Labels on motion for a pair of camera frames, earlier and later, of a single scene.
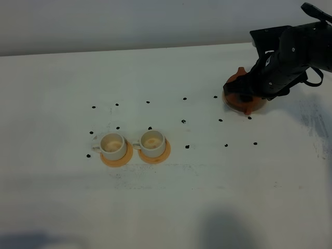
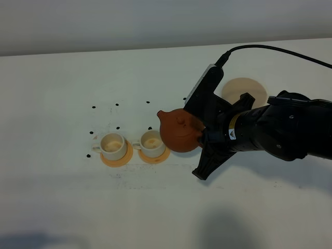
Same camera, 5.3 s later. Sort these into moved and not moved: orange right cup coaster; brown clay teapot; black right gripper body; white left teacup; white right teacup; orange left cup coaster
Moved: brown clay teapot; black right gripper body
Not moved: orange left cup coaster; white left teacup; orange right cup coaster; white right teacup
